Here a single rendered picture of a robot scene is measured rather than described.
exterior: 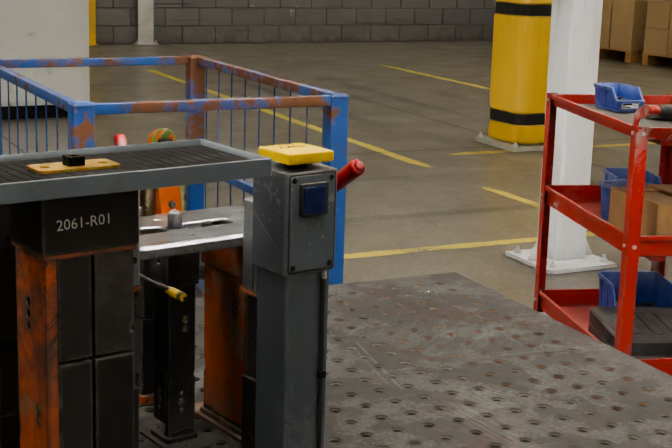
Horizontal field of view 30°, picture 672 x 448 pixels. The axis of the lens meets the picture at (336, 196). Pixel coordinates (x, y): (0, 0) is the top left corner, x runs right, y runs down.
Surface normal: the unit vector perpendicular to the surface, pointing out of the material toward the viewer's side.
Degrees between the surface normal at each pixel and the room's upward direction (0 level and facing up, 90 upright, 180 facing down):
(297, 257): 90
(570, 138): 90
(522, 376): 0
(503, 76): 90
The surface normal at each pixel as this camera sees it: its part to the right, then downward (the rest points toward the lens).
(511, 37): -0.89, 0.07
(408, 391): 0.03, -0.98
